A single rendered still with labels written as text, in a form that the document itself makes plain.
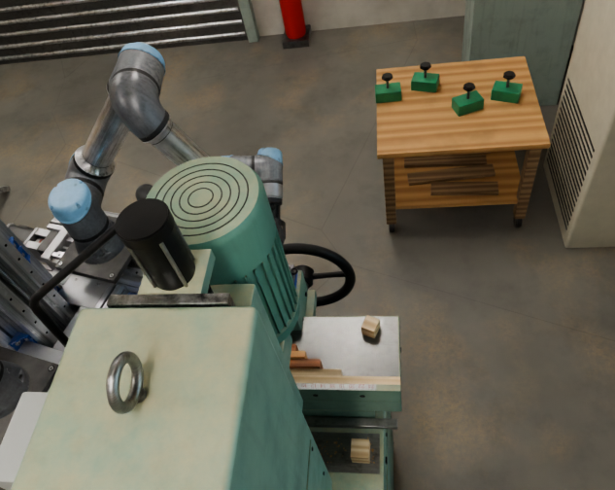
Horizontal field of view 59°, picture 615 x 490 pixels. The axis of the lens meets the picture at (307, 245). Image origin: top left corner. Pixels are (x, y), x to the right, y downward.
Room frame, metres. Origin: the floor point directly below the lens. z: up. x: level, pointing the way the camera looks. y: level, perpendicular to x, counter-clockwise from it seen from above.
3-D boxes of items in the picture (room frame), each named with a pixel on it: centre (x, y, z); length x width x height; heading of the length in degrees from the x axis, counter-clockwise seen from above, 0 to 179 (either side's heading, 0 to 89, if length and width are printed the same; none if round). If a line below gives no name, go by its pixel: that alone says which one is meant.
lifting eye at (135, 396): (0.27, 0.21, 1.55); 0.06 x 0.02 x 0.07; 164
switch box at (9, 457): (0.27, 0.35, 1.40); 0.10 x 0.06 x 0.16; 164
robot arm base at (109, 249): (1.17, 0.61, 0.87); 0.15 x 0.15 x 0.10
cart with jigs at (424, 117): (1.75, -0.74, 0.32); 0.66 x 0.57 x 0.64; 75
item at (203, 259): (0.41, 0.16, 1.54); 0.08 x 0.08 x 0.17; 74
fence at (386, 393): (0.52, 0.17, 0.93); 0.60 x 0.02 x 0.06; 74
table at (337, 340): (0.66, 0.13, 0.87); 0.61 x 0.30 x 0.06; 74
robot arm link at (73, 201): (1.18, 0.61, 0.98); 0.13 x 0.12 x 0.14; 171
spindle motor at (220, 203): (0.54, 0.13, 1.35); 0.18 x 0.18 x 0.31
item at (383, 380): (0.54, 0.17, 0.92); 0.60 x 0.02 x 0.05; 74
